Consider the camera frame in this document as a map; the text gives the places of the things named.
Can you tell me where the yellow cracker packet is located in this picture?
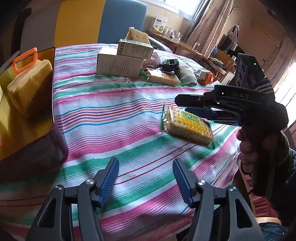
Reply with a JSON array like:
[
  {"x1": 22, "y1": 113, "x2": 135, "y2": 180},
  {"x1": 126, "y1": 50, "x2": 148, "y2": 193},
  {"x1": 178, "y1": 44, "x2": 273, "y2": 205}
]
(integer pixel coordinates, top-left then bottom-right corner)
[{"x1": 161, "y1": 105, "x2": 214, "y2": 147}]

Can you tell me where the cream knitted cloth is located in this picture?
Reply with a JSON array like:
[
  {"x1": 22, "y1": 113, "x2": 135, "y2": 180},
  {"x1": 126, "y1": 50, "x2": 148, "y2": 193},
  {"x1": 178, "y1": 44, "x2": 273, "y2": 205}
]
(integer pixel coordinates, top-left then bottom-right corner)
[{"x1": 174, "y1": 66, "x2": 198, "y2": 86}]

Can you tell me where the orange and white snack bag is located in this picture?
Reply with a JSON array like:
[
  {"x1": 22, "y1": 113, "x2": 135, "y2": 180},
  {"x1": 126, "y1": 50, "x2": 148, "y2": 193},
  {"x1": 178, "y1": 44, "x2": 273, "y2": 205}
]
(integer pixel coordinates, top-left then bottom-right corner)
[{"x1": 194, "y1": 68, "x2": 220, "y2": 86}]

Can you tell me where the black stapler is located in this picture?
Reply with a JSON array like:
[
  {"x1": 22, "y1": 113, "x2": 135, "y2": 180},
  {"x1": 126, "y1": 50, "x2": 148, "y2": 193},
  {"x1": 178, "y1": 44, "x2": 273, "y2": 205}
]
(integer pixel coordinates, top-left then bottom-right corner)
[{"x1": 161, "y1": 59, "x2": 180, "y2": 72}]

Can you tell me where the brown cracker packet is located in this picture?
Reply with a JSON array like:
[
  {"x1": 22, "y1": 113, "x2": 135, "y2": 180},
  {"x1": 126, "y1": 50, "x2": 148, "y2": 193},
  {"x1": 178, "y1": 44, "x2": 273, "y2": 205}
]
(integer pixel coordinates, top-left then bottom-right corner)
[{"x1": 140, "y1": 68, "x2": 181, "y2": 86}]

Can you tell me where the green and white carton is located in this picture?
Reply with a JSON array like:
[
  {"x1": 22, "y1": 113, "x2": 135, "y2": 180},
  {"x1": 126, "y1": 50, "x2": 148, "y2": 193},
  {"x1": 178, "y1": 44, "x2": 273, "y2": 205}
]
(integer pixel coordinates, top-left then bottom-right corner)
[{"x1": 117, "y1": 39, "x2": 154, "y2": 59}]

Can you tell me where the yellow sponge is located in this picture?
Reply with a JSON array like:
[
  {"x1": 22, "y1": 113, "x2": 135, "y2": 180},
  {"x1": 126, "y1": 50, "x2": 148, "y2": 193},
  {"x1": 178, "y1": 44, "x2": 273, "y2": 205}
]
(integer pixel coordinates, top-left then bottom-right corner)
[{"x1": 125, "y1": 27, "x2": 150, "y2": 44}]

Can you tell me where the beige illustrated tea box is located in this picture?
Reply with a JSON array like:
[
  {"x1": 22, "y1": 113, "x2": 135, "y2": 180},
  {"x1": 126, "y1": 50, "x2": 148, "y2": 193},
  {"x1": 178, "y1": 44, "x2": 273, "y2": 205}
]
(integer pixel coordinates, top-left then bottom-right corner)
[{"x1": 7, "y1": 59, "x2": 53, "y2": 118}]

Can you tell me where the orange plastic rack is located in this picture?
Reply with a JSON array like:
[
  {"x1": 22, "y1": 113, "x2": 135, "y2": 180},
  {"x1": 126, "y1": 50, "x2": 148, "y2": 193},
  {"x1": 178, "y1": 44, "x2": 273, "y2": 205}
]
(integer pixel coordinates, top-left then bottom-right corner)
[{"x1": 12, "y1": 47, "x2": 38, "y2": 74}]

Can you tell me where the right hand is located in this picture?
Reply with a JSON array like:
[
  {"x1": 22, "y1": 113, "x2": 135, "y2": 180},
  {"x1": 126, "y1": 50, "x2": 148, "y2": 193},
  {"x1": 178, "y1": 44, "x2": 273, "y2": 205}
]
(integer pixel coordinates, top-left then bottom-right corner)
[{"x1": 236, "y1": 128, "x2": 259, "y2": 175}]

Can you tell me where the wooden chair with items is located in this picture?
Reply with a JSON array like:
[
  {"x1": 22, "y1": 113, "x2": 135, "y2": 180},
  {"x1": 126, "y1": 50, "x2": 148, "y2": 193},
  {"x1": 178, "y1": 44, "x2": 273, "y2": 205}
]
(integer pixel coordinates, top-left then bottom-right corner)
[{"x1": 202, "y1": 46, "x2": 235, "y2": 84}]

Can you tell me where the small dark jar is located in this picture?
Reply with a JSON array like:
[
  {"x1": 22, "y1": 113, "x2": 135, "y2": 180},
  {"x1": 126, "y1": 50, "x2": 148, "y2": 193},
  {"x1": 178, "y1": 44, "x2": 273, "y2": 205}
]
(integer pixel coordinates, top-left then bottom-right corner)
[{"x1": 192, "y1": 42, "x2": 200, "y2": 52}]

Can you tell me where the striped tablecloth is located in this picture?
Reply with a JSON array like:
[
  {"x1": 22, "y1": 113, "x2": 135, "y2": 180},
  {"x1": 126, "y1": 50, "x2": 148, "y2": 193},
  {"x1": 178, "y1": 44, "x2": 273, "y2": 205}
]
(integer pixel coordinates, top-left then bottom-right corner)
[{"x1": 1, "y1": 44, "x2": 239, "y2": 240}]

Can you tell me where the wooden side table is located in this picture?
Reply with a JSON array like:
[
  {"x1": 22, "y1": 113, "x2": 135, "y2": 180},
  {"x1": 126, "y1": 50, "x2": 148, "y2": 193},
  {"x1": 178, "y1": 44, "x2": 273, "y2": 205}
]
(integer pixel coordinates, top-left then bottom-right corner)
[{"x1": 149, "y1": 31, "x2": 205, "y2": 59}]

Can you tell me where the row of white jars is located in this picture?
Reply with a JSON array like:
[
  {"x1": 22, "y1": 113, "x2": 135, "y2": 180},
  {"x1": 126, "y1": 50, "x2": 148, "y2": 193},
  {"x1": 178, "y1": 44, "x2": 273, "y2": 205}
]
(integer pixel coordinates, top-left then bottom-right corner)
[{"x1": 163, "y1": 26, "x2": 182, "y2": 41}]

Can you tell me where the gold and maroon storage box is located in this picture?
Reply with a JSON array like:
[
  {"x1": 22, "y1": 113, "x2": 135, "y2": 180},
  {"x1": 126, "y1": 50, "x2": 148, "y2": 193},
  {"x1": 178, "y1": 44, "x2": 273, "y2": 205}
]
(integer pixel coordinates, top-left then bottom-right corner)
[{"x1": 1, "y1": 48, "x2": 68, "y2": 183}]

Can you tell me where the white box on side table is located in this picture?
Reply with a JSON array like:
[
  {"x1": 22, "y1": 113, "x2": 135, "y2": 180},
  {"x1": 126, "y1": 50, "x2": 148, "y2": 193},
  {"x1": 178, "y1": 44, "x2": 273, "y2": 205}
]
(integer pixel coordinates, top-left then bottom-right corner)
[{"x1": 149, "y1": 16, "x2": 168, "y2": 34}]

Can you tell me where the large white carton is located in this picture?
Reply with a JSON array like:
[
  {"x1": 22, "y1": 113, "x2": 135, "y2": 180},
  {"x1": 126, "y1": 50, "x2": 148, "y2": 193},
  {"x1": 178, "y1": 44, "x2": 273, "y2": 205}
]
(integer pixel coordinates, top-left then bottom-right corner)
[{"x1": 96, "y1": 47, "x2": 144, "y2": 78}]

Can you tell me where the curtain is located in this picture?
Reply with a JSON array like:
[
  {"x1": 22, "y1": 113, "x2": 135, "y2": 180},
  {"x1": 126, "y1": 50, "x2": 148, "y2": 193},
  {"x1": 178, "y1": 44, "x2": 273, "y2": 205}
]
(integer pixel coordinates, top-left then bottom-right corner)
[{"x1": 186, "y1": 0, "x2": 234, "y2": 58}]

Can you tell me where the colourful armchair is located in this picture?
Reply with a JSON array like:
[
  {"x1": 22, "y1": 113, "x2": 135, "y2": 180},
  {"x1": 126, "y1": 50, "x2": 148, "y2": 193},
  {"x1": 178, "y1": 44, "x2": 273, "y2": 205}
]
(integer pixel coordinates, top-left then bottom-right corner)
[{"x1": 6, "y1": 0, "x2": 174, "y2": 54}]

